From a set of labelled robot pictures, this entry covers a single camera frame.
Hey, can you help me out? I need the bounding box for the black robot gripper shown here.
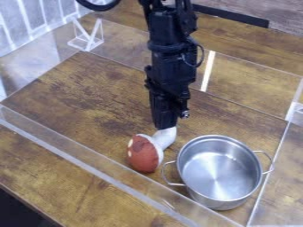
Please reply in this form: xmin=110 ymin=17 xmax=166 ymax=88
xmin=145 ymin=51 xmax=198 ymax=129

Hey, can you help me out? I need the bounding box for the plush mushroom brown white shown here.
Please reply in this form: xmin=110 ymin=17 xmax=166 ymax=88
xmin=127 ymin=127 xmax=178 ymax=173

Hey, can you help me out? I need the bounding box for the silver pot with handles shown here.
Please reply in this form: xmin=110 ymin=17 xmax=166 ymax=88
xmin=162 ymin=135 xmax=276 ymax=211

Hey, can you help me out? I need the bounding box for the clear acrylic enclosure panel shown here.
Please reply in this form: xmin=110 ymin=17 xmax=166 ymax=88
xmin=0 ymin=105 xmax=303 ymax=227

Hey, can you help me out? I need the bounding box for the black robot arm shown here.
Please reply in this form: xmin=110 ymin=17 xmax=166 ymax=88
xmin=139 ymin=0 xmax=202 ymax=129

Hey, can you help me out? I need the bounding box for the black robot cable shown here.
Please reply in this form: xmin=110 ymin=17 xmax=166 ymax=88
xmin=75 ymin=0 xmax=122 ymax=12

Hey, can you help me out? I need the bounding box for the clear acrylic triangle bracket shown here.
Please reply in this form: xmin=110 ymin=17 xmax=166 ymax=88
xmin=69 ymin=19 xmax=105 ymax=51

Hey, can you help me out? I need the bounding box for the black bar on table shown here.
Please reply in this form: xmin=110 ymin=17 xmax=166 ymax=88
xmin=194 ymin=4 xmax=270 ymax=28

